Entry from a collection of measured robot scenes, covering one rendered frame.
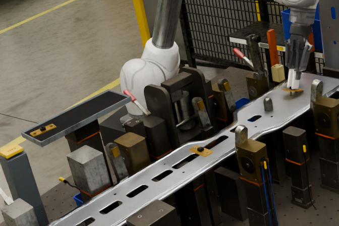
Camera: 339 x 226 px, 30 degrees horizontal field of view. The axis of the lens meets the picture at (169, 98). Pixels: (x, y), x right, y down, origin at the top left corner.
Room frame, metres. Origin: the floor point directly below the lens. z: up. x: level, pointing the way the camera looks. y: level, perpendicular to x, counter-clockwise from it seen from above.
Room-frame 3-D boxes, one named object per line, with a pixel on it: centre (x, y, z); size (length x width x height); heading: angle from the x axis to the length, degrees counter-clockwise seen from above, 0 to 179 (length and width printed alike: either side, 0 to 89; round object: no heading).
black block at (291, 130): (1.84, -0.39, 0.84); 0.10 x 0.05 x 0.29; 36
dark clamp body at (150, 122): (1.99, 0.09, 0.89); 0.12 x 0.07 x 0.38; 36
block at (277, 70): (2.26, -0.43, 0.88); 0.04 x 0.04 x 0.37; 36
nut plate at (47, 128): (1.91, 0.43, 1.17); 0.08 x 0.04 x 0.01; 118
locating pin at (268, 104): (2.03, -0.34, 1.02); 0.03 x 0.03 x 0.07
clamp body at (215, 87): (2.17, -0.18, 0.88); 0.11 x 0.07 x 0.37; 36
